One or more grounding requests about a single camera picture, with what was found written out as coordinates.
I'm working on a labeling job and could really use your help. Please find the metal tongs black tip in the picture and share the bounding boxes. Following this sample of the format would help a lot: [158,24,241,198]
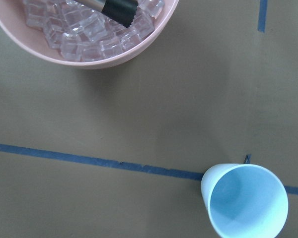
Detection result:
[76,0,138,28]

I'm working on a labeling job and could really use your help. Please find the clear ice cubes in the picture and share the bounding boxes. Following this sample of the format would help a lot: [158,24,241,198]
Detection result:
[22,0,164,62]

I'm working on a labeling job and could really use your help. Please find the blue cup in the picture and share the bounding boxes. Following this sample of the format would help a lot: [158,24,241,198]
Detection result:
[201,164,289,238]

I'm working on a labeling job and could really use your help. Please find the large pink bowl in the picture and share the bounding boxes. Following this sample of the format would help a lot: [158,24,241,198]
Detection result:
[0,0,178,69]

